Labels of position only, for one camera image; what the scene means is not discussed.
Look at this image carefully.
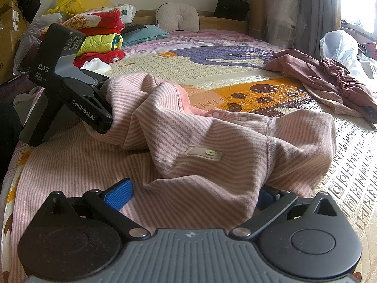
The red patterned fleece blanket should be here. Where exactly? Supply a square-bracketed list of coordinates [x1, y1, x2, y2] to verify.
[40, 7, 126, 37]

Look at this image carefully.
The printed foam play mat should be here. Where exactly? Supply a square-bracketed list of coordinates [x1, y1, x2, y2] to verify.
[0, 46, 377, 283]

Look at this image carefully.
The pink striped baby shirt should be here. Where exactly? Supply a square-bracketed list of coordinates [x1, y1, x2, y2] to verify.
[0, 72, 335, 283]

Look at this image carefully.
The dark purple cloth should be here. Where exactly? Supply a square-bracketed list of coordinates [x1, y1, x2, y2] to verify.
[0, 77, 37, 102]

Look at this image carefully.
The window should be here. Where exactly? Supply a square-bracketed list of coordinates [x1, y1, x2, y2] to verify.
[339, 0, 377, 33]

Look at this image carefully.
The beige dimpled pillow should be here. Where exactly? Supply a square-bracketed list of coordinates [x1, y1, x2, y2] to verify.
[156, 3, 200, 32]

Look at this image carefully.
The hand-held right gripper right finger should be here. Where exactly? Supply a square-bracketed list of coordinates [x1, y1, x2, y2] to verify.
[229, 184, 338, 240]

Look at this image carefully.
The black bag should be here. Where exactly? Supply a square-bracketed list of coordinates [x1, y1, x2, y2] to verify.
[213, 0, 249, 22]

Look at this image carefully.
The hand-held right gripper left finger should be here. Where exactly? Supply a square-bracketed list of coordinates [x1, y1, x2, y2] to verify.
[44, 178, 151, 240]

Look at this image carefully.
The yellow bag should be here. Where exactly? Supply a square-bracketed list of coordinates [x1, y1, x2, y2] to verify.
[44, 0, 114, 17]

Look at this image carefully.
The dark glossy packet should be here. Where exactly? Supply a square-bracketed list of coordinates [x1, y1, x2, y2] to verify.
[121, 21, 148, 36]

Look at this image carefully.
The white wipes pack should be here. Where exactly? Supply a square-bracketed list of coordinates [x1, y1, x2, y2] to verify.
[88, 4, 136, 24]

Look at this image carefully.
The plastic wrapped bundle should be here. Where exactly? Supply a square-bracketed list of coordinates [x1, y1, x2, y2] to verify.
[262, 0, 307, 50]

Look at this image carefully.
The mauve striped garment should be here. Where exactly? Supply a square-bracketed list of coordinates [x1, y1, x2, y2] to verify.
[295, 77, 377, 123]

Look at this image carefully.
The wooden headboard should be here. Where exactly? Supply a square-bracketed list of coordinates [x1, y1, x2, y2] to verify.
[134, 9, 248, 34]

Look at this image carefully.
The tall cardboard carton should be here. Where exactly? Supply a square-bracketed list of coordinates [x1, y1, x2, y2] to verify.
[247, 0, 271, 40]

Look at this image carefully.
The white plastic bag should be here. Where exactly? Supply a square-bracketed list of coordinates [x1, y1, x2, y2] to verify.
[320, 30, 366, 74]

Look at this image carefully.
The mauve sweatshirt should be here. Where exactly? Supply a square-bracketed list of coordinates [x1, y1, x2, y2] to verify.
[265, 49, 330, 95]

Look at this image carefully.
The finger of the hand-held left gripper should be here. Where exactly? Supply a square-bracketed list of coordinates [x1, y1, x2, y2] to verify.
[79, 68, 112, 87]

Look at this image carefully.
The grey and beige curtain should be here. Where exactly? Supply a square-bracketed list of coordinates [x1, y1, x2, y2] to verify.
[303, 0, 344, 56]

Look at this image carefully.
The red fleece garment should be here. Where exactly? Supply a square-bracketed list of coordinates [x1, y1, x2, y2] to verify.
[73, 50, 126, 68]

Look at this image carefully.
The teal cloth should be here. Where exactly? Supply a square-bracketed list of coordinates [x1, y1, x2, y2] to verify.
[121, 24, 170, 47]

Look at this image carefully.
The yellow puffer jacket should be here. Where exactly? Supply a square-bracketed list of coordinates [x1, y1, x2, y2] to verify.
[76, 33, 123, 56]

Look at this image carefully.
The grey translucent plastic bag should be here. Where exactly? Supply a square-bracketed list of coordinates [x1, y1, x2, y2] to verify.
[13, 13, 62, 74]

